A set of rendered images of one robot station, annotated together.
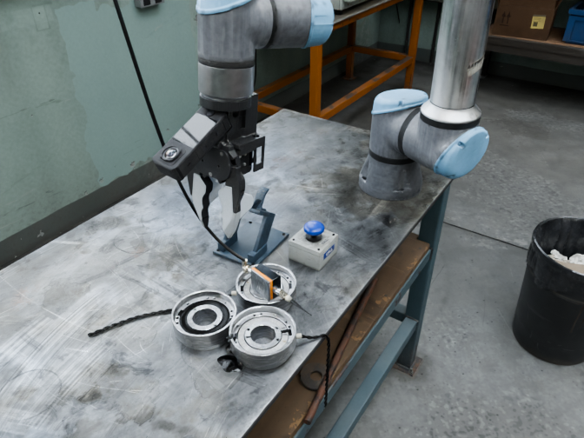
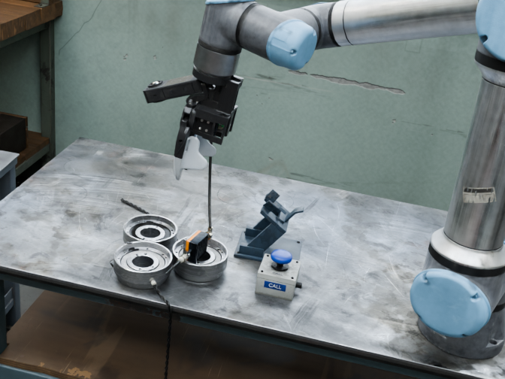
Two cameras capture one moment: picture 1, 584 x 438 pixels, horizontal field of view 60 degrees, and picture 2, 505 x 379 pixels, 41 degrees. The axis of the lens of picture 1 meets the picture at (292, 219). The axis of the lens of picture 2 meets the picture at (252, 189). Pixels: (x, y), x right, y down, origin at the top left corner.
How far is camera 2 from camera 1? 1.02 m
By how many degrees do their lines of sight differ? 56
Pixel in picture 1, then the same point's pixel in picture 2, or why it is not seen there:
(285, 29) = (246, 37)
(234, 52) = (205, 34)
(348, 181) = not seen: hidden behind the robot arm
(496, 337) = not seen: outside the picture
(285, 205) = (346, 260)
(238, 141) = (204, 107)
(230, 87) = (198, 59)
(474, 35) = (475, 153)
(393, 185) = not seen: hidden behind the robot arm
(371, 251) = (309, 324)
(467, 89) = (461, 218)
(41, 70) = (466, 100)
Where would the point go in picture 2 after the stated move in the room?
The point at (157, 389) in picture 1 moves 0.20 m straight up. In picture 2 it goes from (83, 236) to (85, 144)
